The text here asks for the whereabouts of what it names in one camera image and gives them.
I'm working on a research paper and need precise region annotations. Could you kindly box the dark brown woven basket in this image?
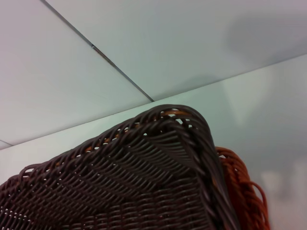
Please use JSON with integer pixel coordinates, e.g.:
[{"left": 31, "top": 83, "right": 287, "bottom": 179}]
[{"left": 0, "top": 103, "right": 237, "bottom": 230}]

